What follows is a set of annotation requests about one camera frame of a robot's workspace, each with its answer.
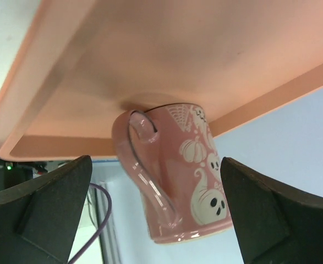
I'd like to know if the pink plastic tray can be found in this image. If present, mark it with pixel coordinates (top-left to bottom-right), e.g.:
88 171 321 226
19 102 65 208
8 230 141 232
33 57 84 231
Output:
0 1 323 161

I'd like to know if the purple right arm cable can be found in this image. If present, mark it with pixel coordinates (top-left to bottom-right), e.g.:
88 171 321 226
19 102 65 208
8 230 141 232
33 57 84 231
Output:
67 183 114 264

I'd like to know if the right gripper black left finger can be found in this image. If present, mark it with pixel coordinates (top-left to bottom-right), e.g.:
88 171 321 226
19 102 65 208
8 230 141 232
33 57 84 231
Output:
0 156 92 263

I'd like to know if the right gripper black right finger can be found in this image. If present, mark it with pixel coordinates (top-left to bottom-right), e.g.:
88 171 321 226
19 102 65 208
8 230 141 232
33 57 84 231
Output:
221 157 323 263

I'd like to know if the pink mug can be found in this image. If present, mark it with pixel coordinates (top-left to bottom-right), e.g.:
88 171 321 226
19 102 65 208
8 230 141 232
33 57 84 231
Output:
112 103 233 244

